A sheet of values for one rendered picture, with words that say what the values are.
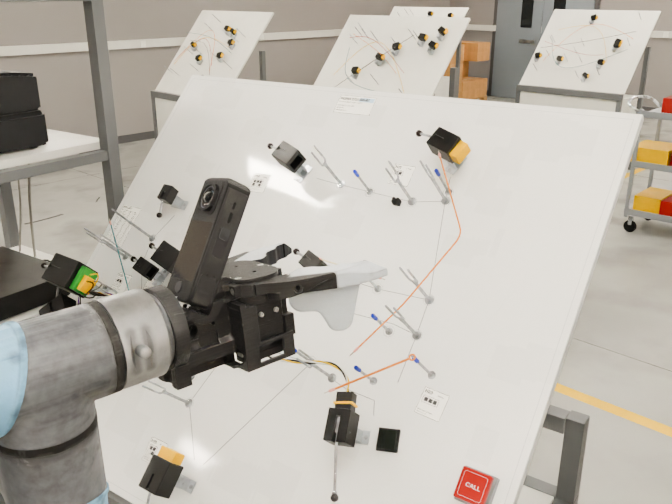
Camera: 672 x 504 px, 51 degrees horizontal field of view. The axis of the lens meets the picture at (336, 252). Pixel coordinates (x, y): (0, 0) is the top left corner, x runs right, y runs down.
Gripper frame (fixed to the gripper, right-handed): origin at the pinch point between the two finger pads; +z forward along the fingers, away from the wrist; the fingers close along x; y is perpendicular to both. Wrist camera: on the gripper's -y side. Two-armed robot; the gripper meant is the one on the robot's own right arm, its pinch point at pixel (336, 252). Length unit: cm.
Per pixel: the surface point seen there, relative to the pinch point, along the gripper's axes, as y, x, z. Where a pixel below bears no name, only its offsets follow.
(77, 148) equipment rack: -5, -127, 22
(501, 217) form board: 12, -28, 64
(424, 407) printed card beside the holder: 40, -26, 38
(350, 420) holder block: 39, -31, 25
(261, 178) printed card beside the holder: 5, -84, 48
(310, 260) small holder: 18, -54, 37
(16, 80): -22, -126, 10
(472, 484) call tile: 47, -11, 33
